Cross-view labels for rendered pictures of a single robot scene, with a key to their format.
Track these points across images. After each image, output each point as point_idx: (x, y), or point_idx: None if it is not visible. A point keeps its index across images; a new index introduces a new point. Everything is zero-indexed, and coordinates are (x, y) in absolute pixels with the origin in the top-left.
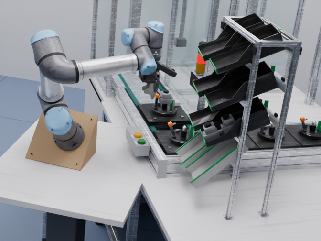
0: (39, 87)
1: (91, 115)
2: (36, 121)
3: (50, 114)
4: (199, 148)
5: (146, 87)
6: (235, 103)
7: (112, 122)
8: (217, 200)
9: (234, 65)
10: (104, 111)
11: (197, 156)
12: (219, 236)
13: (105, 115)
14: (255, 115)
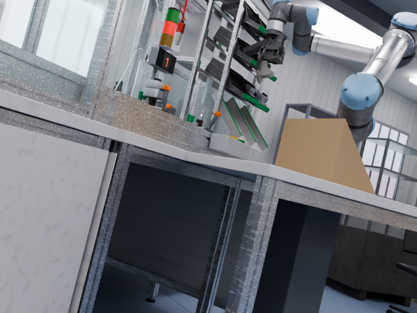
0: (382, 83)
1: (291, 119)
2: (313, 177)
3: None
4: (246, 121)
5: (265, 70)
6: (235, 75)
7: (185, 150)
8: None
9: None
10: (151, 144)
11: (245, 130)
12: None
13: (156, 151)
14: (244, 82)
